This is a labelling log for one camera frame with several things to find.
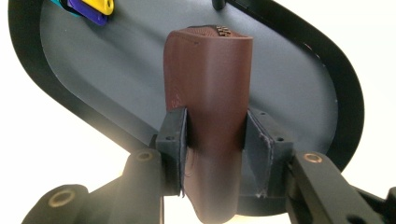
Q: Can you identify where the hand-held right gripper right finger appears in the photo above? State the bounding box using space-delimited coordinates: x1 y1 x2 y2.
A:
238 106 295 199

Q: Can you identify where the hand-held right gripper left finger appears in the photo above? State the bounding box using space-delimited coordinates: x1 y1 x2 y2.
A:
155 106 189 198

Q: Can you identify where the brown zip wallet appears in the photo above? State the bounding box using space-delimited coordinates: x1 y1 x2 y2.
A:
163 24 254 224

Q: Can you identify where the black oval tray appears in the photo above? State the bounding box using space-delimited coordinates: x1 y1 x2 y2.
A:
7 0 365 217

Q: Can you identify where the yellow key tag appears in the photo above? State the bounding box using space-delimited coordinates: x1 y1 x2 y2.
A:
81 0 115 17

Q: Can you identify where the purple key tag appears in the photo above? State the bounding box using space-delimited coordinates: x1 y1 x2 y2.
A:
66 0 109 27

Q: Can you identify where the teal key tag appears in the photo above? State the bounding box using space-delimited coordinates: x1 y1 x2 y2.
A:
50 0 82 19

